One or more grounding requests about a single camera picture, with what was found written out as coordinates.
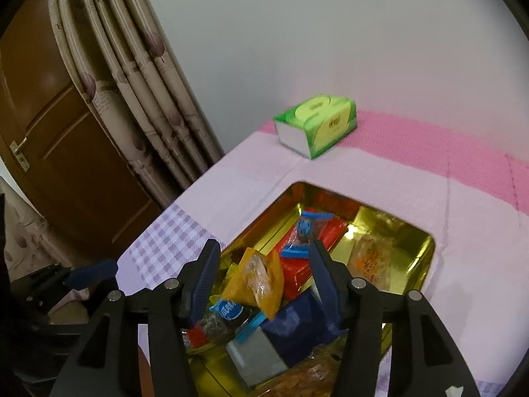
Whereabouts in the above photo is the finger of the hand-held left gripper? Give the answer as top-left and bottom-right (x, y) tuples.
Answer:
(63, 259), (119, 291)

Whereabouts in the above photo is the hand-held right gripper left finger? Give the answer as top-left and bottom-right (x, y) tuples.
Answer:
(50, 239), (222, 397)

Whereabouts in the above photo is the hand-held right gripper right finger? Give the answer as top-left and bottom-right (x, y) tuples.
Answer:
(308, 240), (480, 397)

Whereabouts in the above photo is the red snack packet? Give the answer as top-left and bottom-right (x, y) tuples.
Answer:
(264, 217), (350, 300)

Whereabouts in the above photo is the brown candy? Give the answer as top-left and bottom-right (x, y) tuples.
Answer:
(198, 315), (249, 340)

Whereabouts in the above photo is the navy and light-blue packet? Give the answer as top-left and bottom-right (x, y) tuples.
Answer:
(260, 287), (350, 367)

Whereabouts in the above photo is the clear packet of orange crackers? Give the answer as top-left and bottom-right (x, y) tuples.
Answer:
(346, 235), (408, 292)

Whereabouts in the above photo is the yellow snack packet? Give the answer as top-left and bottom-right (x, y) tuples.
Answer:
(221, 247), (286, 321)

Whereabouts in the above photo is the dark candy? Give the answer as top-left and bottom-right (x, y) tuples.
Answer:
(281, 210), (335, 259)

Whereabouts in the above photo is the gold tin box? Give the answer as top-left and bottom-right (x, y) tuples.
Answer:
(182, 181), (436, 395)

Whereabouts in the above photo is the grey packet with red label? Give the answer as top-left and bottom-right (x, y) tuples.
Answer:
(225, 327), (289, 389)

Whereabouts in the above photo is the clear packet of brown cookies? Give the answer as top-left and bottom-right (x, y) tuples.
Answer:
(264, 347), (344, 397)

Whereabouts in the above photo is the beige patterned cloth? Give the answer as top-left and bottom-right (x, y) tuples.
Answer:
(0, 178), (52, 282)

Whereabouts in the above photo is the pink checked tablecloth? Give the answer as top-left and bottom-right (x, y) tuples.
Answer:
(118, 110), (529, 397)

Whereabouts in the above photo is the brown wooden door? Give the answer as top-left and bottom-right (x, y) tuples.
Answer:
(0, 6), (166, 257)

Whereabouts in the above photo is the green tissue box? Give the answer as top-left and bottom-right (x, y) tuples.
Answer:
(273, 96), (358, 160)

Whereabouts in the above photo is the beige patterned curtain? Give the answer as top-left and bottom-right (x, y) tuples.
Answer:
(47, 0), (226, 209)

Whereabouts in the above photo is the metal door handle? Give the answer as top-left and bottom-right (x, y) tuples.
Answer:
(9, 137), (30, 171)

